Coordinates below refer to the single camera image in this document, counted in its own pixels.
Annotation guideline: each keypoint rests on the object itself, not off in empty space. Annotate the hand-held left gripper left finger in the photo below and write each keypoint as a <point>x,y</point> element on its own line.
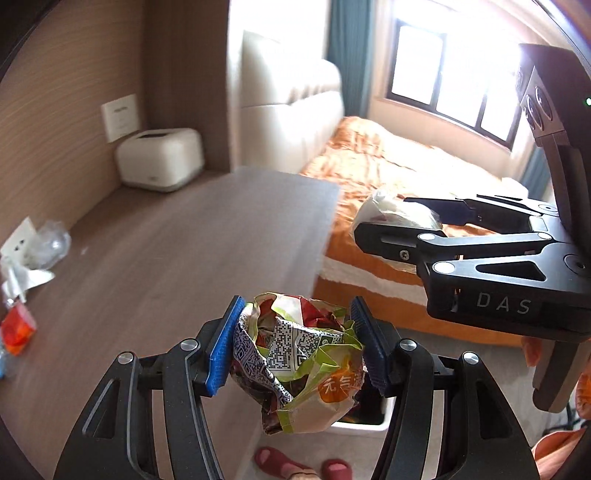
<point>226,346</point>

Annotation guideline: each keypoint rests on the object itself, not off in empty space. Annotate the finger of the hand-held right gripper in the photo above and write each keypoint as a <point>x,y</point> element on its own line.
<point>383,242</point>
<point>455,210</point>

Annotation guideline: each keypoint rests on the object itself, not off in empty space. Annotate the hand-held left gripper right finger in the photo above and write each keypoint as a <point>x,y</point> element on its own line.
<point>369,350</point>

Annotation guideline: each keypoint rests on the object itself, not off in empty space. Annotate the white plastic bag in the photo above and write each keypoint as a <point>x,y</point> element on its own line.
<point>388,210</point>

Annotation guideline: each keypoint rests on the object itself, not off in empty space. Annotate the green-edged snack wrapper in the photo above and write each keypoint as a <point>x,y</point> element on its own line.
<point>295,350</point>

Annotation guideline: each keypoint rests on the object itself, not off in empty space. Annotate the white trash bin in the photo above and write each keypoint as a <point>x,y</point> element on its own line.
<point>364,427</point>

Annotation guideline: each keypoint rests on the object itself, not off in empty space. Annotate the person's right hand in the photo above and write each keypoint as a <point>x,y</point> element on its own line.
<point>531,353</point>

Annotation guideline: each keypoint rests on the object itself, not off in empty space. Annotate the teal curtain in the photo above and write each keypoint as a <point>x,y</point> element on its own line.
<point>351,55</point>
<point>535,173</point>

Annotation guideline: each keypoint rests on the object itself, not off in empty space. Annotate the bed with orange blanket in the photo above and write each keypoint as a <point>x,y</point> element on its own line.
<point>392,161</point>

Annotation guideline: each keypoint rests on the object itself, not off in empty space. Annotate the red slipper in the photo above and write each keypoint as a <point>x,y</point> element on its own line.
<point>337,470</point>
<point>274,461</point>

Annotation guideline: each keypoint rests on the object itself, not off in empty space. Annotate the dark-framed window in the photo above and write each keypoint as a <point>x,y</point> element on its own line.
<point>438,69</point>

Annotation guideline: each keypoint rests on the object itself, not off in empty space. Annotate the cream padded headboard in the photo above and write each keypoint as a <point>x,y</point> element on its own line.
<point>286,115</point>

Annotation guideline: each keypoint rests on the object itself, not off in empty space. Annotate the white tissue box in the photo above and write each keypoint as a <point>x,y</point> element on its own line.
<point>159,159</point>

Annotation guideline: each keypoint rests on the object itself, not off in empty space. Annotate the clear plastic bag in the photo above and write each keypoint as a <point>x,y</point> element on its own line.
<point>51,242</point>

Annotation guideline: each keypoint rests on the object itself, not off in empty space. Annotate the red orange packet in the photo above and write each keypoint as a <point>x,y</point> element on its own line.
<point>16,325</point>

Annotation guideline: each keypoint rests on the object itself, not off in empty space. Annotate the crumpled white plastic wrapper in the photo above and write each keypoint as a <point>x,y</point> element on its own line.
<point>25,279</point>

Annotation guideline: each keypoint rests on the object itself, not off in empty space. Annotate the white wall socket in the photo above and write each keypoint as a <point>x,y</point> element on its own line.
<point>18,240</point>
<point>120,117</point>

